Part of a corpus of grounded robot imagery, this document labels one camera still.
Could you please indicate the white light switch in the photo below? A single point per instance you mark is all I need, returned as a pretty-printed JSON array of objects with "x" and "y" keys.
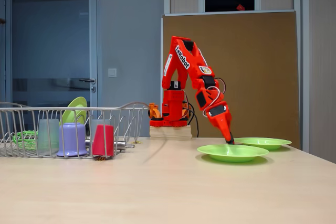
[{"x": 112, "y": 72}]

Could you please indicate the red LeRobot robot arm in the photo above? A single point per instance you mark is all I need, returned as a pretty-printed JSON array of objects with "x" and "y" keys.
[{"x": 194, "y": 69}]

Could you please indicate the green plastic plate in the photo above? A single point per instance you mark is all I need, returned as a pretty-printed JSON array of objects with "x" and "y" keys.
[
  {"x": 262, "y": 142},
  {"x": 233, "y": 153},
  {"x": 76, "y": 103}
]

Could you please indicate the grey framed glass door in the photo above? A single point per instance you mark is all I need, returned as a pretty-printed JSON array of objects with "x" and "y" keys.
[{"x": 52, "y": 51}]

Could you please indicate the small yellow green tape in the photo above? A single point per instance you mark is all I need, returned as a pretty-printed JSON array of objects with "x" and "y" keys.
[{"x": 136, "y": 142}]

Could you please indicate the wooden base block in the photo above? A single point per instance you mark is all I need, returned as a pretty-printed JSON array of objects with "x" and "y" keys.
[{"x": 170, "y": 132}]

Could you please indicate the small red object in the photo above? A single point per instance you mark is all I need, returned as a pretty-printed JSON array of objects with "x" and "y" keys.
[{"x": 240, "y": 6}]

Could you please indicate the purple plastic mug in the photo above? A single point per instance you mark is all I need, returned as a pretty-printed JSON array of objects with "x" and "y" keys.
[{"x": 72, "y": 140}]

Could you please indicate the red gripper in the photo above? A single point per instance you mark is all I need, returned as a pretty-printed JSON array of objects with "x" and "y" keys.
[{"x": 222, "y": 120}]

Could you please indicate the orange table clamp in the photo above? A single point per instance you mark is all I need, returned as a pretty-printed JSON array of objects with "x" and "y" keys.
[
  {"x": 188, "y": 111},
  {"x": 153, "y": 111}
]

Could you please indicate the red plastic cup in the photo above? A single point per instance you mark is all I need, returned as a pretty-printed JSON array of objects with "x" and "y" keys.
[{"x": 103, "y": 142}]

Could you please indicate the yellow black striped tape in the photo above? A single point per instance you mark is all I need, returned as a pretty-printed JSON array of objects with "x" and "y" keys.
[{"x": 100, "y": 159}]

